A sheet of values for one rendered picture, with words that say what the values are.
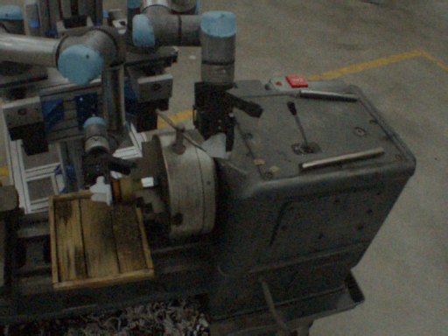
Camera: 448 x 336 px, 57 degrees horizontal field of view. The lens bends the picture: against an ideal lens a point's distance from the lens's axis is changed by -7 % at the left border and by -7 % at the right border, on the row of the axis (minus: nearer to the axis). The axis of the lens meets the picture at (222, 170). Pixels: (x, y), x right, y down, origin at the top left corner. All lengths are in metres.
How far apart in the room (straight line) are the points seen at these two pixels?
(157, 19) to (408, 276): 2.19
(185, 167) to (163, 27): 0.37
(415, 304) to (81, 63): 2.17
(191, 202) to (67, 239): 0.46
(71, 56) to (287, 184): 0.67
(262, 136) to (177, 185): 0.28
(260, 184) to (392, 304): 1.65
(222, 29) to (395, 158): 0.67
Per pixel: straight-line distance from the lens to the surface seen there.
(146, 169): 1.28
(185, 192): 1.17
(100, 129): 1.45
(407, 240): 2.95
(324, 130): 1.34
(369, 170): 1.27
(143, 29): 1.03
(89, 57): 1.24
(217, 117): 0.99
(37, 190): 2.55
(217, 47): 0.95
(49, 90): 1.73
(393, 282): 2.71
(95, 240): 1.44
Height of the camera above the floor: 2.04
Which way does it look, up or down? 45 degrees down
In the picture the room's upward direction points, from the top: 10 degrees clockwise
